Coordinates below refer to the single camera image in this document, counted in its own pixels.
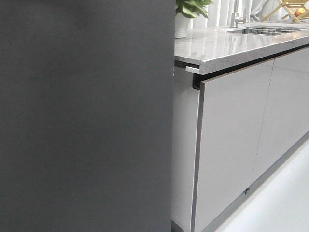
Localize steel sink basin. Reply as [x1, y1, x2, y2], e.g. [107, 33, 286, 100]
[226, 26, 308, 36]

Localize wooden dish rack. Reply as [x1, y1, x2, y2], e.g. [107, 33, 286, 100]
[261, 0, 309, 23]

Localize steel sink faucet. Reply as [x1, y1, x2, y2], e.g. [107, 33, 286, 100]
[230, 0, 249, 28]

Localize white window curtain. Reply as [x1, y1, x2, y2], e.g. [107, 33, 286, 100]
[189, 0, 279, 29]

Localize fridge door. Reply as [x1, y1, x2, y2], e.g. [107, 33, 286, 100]
[0, 0, 175, 232]

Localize green potted plant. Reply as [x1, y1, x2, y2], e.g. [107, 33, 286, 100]
[175, 0, 213, 39]

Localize red apple fruit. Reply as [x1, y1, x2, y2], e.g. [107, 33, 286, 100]
[294, 8, 306, 17]

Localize grey kitchen counter cabinet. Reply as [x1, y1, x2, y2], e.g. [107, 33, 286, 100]
[171, 21, 309, 232]

